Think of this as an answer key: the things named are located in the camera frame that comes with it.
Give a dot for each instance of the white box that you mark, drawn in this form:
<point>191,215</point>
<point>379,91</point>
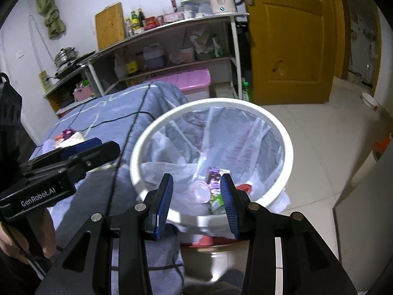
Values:
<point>224,90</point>

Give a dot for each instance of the dark sauce bottle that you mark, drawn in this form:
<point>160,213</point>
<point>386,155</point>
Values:
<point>141,20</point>

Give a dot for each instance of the grey cabinet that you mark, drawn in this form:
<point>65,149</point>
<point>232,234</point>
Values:
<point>365,221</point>

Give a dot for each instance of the steel pot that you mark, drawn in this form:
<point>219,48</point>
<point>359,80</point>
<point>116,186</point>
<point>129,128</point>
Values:
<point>65,57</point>

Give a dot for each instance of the red tin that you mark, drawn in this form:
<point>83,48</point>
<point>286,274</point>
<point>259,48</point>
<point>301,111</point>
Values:
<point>151,23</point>

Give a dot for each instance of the small seasoning bottle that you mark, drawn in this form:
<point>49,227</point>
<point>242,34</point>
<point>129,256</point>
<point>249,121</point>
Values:
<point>129,27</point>

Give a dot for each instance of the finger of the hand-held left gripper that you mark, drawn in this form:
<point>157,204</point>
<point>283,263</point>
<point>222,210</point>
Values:
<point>98,155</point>
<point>83,146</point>

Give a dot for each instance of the purple plastic jug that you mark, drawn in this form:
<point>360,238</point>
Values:
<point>153,57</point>

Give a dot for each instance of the white wall socket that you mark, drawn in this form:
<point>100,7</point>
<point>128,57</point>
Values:
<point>19,54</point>

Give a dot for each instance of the yellow power strip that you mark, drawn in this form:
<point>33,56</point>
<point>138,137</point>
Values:
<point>45,81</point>

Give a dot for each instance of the pink lid storage box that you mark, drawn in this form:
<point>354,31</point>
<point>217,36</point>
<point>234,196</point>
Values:
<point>187,78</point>

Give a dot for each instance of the white frame shelf unit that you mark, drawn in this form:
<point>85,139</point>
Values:
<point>184,23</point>

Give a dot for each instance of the blue checked blanket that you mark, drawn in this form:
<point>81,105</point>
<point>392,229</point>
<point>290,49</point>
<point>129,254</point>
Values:
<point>107,107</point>

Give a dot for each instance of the person's left hand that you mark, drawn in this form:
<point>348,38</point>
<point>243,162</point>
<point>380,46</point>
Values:
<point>49,236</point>

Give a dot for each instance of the clear plastic lid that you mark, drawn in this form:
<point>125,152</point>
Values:
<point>201,192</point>

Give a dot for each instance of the clear plastic bin liner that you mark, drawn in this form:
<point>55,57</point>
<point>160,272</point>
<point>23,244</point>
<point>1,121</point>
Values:
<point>239,135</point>

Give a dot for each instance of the yellow label sauce bottle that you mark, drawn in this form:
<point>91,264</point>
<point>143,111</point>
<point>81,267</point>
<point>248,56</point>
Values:
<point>135,23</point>

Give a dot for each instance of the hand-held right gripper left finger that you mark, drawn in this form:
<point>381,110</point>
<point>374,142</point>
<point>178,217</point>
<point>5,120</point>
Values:
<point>164,202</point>

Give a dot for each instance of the purple printed packet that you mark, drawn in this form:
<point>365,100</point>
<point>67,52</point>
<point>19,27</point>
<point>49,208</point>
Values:
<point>216,175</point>

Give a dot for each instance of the clear plastic container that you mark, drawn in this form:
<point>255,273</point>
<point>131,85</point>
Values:
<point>193,6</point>

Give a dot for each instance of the yellow wooden door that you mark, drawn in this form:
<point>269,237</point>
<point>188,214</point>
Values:
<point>291,37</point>

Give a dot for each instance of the yellow label oil bottle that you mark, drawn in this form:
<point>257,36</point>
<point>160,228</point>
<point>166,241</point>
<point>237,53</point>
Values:
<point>132,66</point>

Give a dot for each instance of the green white plastic bags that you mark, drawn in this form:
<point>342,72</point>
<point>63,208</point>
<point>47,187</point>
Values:
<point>205,44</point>

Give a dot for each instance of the red wrapper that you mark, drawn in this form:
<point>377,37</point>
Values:
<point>244,188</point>

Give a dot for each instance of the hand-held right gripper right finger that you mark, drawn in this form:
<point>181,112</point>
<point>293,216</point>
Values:
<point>228,202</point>

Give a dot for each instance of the pink small container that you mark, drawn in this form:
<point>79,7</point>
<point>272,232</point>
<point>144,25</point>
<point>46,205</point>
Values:
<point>83,92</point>

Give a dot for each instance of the green hanging cloth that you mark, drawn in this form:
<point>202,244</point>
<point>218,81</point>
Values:
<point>50,9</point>

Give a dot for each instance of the wooden side table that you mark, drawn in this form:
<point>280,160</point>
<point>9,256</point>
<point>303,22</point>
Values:
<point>64,83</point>

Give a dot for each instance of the black cooktop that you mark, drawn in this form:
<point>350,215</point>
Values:
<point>73,67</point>

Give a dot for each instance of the orange object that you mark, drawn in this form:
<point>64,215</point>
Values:
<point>382,146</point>

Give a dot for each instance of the white floor bowl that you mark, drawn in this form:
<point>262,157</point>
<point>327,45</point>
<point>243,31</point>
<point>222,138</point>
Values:
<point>370,100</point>

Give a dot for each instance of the green plastic bottle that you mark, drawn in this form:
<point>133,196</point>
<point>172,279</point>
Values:
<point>246,90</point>

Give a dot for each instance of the white round trash bin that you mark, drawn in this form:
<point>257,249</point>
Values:
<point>215,103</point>

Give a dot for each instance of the clear plastic bottle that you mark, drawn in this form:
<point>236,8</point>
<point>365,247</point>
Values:
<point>119,67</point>

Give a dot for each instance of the wooden cutting board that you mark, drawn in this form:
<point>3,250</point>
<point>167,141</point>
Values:
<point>110,26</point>

